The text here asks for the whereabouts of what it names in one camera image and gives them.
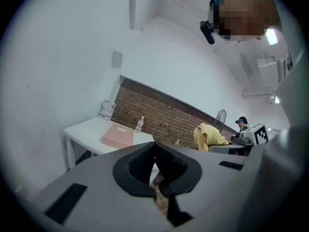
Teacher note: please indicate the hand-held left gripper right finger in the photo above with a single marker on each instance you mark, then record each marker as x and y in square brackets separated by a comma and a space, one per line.
[207, 178]

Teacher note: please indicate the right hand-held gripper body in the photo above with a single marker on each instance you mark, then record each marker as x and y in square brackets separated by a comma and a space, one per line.
[253, 135]

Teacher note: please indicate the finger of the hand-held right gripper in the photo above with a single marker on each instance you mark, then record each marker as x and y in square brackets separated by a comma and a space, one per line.
[229, 149]

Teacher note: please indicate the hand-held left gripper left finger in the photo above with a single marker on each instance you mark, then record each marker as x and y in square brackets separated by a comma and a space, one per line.
[96, 182]

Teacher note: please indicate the yellow cloth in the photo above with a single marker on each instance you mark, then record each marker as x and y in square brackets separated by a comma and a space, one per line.
[210, 135]

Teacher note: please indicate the white ceiling pipe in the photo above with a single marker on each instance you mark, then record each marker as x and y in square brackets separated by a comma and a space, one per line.
[258, 96]

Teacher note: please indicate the green drink bottle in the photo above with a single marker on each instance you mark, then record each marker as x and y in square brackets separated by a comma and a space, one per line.
[177, 142]

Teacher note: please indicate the white table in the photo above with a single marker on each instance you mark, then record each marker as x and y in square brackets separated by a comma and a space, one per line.
[84, 134]

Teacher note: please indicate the person's white shirt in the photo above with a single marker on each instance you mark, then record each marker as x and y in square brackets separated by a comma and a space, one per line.
[294, 100]

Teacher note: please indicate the white air conditioner unit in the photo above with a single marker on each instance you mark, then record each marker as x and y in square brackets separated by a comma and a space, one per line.
[269, 72]

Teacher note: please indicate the clear plastic water bottle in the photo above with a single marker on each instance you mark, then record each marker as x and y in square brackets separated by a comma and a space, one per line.
[139, 126]

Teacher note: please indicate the black and white printed box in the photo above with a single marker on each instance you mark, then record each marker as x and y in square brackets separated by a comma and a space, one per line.
[107, 110]

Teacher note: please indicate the rectangular ceiling light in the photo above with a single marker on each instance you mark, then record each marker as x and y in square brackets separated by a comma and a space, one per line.
[272, 37]

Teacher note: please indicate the person's head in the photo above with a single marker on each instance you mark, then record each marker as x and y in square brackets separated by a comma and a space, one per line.
[243, 16]

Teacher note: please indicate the black head-worn camera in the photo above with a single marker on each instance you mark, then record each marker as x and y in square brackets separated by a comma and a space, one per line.
[208, 33]

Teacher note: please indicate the grey wall panel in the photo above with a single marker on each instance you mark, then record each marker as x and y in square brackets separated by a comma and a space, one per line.
[117, 59]

